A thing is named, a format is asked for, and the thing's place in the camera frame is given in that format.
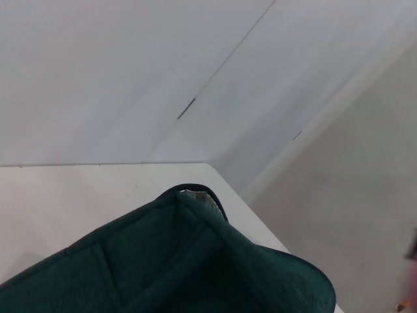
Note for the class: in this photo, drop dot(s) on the dark teal insulated bag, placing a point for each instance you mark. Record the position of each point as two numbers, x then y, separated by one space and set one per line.
163 261

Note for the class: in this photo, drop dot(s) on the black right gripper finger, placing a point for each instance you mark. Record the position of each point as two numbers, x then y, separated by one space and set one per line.
411 244

